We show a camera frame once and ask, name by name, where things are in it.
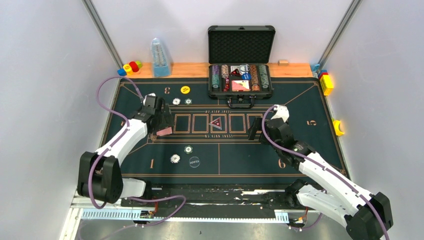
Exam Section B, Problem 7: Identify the yellow big blind button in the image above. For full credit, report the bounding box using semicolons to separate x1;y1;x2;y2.
180;85;191;95

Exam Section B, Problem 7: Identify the white-blue poker chip stack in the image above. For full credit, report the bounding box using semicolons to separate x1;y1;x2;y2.
170;154;181;164

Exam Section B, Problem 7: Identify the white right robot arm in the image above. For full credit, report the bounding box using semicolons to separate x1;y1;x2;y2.
248;105;394;240

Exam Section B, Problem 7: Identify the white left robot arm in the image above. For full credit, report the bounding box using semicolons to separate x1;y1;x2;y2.
77;93;175;208

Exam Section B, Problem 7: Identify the orange chip row in case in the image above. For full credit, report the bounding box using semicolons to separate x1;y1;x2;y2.
249;64;260;92

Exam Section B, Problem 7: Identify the red triangular all-in marker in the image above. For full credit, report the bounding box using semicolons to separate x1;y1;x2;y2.
209;117;222;130

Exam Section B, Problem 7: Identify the playing card deck in case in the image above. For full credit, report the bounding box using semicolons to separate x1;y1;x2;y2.
231;80;251;92

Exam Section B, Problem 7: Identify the green poker table mat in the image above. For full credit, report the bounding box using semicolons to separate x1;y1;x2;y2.
112;77;348;185

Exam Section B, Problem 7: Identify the clear dealer button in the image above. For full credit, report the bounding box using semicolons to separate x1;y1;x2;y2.
188;156;201;168

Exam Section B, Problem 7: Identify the blue button in case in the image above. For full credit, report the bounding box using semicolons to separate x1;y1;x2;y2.
241;73;252;80

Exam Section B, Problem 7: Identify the red toy cylinder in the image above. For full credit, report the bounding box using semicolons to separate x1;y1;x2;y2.
128;61;140;73

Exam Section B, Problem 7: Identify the yellow curved toy piece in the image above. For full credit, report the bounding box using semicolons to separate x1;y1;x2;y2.
332;119;345;137

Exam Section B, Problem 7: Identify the green toy block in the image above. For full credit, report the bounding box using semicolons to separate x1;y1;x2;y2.
135;60;143;69

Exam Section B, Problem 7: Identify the yellow toy cylinder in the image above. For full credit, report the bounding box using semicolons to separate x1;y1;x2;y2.
122;64;134;75

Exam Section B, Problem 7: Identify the blue toy cube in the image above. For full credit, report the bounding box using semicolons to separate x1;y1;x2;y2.
117;68;128;77

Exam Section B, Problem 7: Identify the pink-white chip row in case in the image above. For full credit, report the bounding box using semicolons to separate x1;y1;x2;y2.
221;64;229;79

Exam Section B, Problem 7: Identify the small wooden block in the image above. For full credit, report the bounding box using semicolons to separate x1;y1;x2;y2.
278;59;290;66

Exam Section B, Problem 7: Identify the yellow toy block right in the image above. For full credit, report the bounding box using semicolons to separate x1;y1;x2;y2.
318;70;334;96

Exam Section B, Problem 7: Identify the purple-green chip row in case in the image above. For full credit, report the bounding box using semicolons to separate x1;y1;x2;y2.
212;65;221;89

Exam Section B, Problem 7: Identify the black poker chip case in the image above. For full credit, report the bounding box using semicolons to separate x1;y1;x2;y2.
207;25;276;109

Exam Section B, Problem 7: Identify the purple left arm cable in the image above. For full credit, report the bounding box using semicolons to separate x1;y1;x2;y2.
86;76;187;229

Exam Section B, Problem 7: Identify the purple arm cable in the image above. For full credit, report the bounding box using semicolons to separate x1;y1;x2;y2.
86;76;187;229
260;105;391;240

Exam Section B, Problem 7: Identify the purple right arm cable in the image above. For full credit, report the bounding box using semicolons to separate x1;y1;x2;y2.
260;105;391;240

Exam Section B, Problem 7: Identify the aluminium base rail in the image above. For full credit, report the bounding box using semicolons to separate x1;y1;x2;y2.
71;185;319;224

